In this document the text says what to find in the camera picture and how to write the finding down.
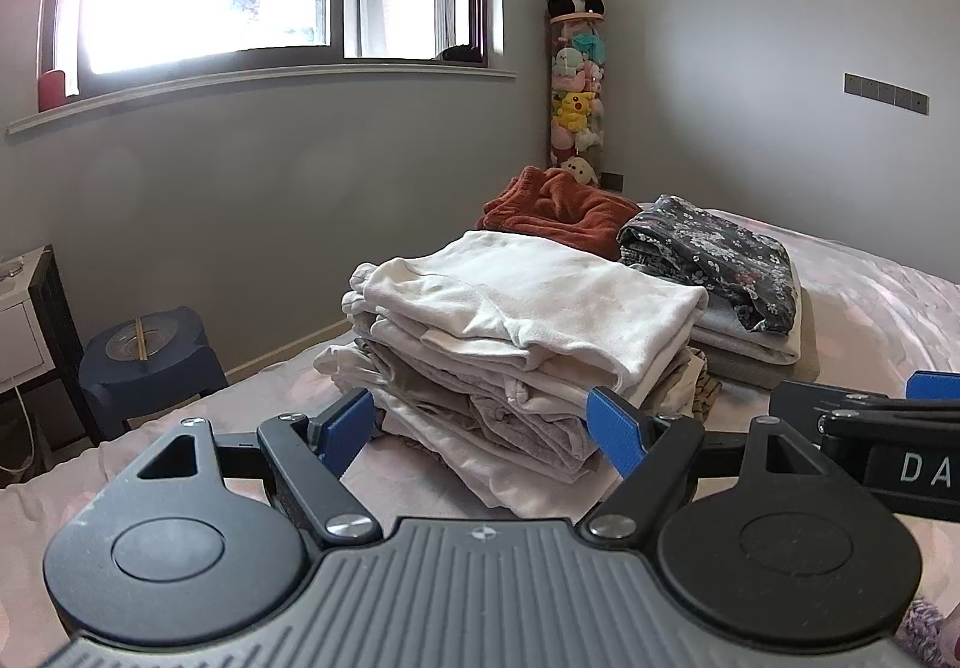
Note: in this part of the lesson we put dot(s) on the beige folded fleece garment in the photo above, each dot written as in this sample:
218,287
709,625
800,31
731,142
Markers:
766,376

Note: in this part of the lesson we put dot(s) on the purple fuzzy garment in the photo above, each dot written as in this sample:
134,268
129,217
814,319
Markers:
919,634

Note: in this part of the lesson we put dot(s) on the white shelf cabinet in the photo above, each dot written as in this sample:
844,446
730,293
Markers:
40,345

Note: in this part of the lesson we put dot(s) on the red cup on sill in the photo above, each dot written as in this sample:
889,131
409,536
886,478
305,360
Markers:
51,90

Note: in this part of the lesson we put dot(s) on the dark floral folded garment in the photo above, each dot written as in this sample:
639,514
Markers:
677,241

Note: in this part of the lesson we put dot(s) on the rust red garment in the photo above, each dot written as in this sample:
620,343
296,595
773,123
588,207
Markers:
550,203

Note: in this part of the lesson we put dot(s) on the stack of white folded clothes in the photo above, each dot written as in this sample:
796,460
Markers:
485,351

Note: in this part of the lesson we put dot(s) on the light grey folded sweater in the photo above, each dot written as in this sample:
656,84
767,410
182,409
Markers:
720,328

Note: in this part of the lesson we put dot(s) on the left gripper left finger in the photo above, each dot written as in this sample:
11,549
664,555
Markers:
206,533

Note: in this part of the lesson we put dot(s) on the black wall socket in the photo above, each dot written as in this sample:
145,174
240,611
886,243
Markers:
611,181

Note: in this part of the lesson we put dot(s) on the pink dotted bed sheet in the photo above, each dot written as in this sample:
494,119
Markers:
877,323

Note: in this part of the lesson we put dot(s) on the blue plastic stool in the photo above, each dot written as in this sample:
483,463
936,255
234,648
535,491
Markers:
118,385

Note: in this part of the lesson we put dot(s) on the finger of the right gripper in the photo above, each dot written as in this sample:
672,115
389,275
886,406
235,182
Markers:
930,386

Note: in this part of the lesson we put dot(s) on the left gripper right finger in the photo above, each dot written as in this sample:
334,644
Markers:
755,534

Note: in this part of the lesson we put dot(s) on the grey wall switch panel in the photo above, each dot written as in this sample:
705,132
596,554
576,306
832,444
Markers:
886,93

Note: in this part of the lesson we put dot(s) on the clear tube of plush toys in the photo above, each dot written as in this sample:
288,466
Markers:
576,132

